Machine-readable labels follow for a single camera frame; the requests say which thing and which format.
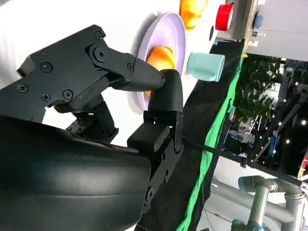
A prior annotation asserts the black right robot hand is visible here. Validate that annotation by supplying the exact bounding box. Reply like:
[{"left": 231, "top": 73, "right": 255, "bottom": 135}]
[{"left": 0, "top": 24, "right": 185, "bottom": 231}]

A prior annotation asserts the orange and white bread roll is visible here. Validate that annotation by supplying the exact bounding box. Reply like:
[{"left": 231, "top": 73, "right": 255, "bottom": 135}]
[
  {"left": 145, "top": 46, "right": 176, "bottom": 97},
  {"left": 179, "top": 0, "right": 209, "bottom": 31}
]

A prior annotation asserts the black cloth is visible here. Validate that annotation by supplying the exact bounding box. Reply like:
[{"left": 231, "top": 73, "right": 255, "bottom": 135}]
[{"left": 137, "top": 39, "right": 246, "bottom": 231}]

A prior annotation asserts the green cloth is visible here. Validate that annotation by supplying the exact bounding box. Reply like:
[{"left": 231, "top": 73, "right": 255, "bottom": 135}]
[{"left": 177, "top": 60, "right": 243, "bottom": 231}]

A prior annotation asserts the pale green mug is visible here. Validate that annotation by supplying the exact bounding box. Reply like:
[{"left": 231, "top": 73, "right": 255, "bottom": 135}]
[{"left": 186, "top": 52, "right": 226, "bottom": 83}]

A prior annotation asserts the lilac plate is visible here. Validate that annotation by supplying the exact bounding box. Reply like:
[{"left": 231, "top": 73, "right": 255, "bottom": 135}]
[{"left": 127, "top": 12, "right": 187, "bottom": 114}]

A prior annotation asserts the green plant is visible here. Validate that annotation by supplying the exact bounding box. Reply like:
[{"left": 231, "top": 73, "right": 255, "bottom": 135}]
[{"left": 234, "top": 54, "right": 283, "bottom": 123}]

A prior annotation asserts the red cylinder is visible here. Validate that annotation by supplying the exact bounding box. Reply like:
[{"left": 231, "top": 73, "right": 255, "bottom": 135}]
[{"left": 216, "top": 3, "right": 234, "bottom": 32}]

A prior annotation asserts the white cabinet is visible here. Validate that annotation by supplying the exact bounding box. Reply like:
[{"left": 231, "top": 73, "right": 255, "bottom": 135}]
[{"left": 245, "top": 0, "right": 308, "bottom": 61}]

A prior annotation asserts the black cable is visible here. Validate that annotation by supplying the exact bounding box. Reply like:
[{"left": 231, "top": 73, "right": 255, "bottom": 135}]
[{"left": 181, "top": 136, "right": 222, "bottom": 154}]

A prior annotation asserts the grey and wood post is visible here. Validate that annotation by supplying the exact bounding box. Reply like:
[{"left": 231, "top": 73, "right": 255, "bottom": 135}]
[{"left": 234, "top": 0, "right": 257, "bottom": 41}]

